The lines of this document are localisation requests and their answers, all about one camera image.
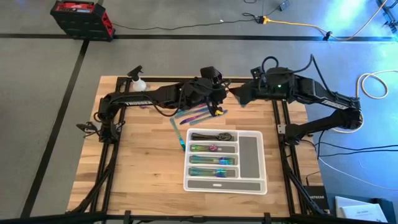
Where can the dark gold cutlery piece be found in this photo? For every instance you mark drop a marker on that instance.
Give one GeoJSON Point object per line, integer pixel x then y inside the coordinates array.
{"type": "Point", "coordinates": [144, 107]}

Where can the black network switch box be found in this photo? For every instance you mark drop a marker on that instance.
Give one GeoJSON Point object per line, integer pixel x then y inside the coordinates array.
{"type": "Point", "coordinates": [317, 199]}

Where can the white plastic cutlery tray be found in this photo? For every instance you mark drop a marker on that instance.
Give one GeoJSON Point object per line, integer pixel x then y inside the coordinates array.
{"type": "Point", "coordinates": [248, 155]}

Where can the rainbow spoon with red bowl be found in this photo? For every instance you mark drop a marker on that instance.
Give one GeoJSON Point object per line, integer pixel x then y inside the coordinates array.
{"type": "Point", "coordinates": [213, 148]}

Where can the iridescent blue purple knife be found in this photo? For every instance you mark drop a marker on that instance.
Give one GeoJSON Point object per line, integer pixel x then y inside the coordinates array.
{"type": "Point", "coordinates": [194, 118]}

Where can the spray bottle with yellow liquid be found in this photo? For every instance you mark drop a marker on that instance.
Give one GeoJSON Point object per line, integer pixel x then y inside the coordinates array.
{"type": "Point", "coordinates": [139, 84]}

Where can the silver metal bracket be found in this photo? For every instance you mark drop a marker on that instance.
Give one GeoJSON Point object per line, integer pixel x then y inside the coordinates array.
{"type": "Point", "coordinates": [281, 129]}

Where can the black metal stand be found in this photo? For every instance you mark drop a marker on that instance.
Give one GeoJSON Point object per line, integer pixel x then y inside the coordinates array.
{"type": "Point", "coordinates": [388, 15]}

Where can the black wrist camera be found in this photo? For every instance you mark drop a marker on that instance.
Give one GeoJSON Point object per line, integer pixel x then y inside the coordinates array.
{"type": "Point", "coordinates": [211, 74]}
{"type": "Point", "coordinates": [257, 73]}

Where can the black aluminium table frame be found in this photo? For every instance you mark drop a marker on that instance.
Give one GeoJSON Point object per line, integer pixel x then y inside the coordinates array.
{"type": "Point", "coordinates": [155, 80]}

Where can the red and black tool box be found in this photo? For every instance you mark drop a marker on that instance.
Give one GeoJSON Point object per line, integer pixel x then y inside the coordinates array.
{"type": "Point", "coordinates": [82, 18]}

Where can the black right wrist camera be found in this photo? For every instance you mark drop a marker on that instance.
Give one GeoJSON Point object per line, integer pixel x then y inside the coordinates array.
{"type": "Point", "coordinates": [257, 73]}

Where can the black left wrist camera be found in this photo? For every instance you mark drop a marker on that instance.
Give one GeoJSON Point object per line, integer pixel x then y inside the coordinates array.
{"type": "Point", "coordinates": [211, 74]}

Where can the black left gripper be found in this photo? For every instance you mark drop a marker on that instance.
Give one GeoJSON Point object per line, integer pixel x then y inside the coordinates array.
{"type": "Point", "coordinates": [202, 91]}

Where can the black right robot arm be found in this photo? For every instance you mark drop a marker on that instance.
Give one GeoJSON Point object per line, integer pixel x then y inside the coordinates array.
{"type": "Point", "coordinates": [311, 88]}

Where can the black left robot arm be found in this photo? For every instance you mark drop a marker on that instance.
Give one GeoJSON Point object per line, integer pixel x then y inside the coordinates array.
{"type": "Point", "coordinates": [140, 101]}

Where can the small black power adapter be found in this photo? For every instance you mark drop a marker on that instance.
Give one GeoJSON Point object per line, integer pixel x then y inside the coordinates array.
{"type": "Point", "coordinates": [284, 5]}

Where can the yellow tag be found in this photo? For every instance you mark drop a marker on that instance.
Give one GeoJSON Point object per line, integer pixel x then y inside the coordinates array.
{"type": "Point", "coordinates": [219, 112]}

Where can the iridescent teal purple fork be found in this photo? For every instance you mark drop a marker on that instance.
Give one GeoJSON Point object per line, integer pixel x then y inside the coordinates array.
{"type": "Point", "coordinates": [202, 159]}
{"type": "Point", "coordinates": [222, 161]}

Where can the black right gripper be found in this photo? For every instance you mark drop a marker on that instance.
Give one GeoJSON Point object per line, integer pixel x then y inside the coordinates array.
{"type": "Point", "coordinates": [256, 91]}

